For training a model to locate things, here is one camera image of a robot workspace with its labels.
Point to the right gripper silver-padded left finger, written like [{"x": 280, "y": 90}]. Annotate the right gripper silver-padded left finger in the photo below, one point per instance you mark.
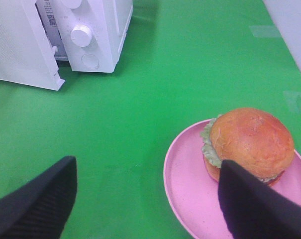
[{"x": 41, "y": 208}]

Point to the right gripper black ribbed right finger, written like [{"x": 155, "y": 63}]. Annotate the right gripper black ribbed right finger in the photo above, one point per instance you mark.
[{"x": 252, "y": 210}]

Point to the pink round plate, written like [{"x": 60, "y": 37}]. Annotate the pink round plate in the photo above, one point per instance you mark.
[{"x": 192, "y": 193}]

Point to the burger with lettuce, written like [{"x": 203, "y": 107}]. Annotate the burger with lettuce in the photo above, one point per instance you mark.
[{"x": 254, "y": 139}]

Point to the white round door button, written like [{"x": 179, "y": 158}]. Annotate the white round door button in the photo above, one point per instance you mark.
[{"x": 91, "y": 61}]

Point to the white microwave door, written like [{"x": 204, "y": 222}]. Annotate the white microwave door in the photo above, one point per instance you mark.
[{"x": 26, "y": 54}]

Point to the white round knob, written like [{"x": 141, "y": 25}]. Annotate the white round knob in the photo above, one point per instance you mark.
[
  {"x": 72, "y": 4},
  {"x": 81, "y": 35}
]

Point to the green table mat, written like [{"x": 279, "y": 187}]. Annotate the green table mat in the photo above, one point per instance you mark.
[{"x": 183, "y": 61}]

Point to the white microwave oven body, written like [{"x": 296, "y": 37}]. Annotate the white microwave oven body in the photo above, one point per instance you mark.
[{"x": 109, "y": 21}]

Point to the white warning label sticker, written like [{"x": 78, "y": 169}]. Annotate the white warning label sticker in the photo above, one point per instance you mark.
[{"x": 48, "y": 14}]

